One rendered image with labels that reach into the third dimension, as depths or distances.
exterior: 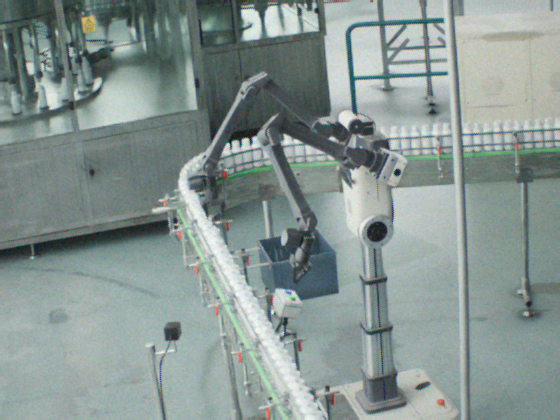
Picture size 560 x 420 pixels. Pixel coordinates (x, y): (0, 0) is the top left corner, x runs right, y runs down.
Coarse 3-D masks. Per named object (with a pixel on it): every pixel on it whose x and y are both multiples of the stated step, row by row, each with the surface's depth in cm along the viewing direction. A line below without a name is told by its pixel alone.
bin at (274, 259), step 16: (256, 240) 582; (272, 240) 584; (320, 240) 586; (272, 256) 587; (288, 256) 589; (320, 256) 559; (336, 256) 561; (272, 272) 558; (288, 272) 558; (320, 272) 562; (336, 272) 564; (272, 288) 565; (288, 288) 561; (304, 288) 563; (320, 288) 565; (336, 288) 567
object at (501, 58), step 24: (456, 24) 888; (480, 24) 883; (504, 24) 877; (528, 24) 871; (552, 24) 865; (480, 48) 864; (504, 48) 862; (528, 48) 861; (552, 48) 859; (480, 72) 870; (504, 72) 869; (528, 72) 868; (552, 72) 866; (480, 96) 877; (504, 96) 876; (528, 96) 874; (552, 96) 873; (480, 120) 884; (504, 120) 883; (552, 120) 880
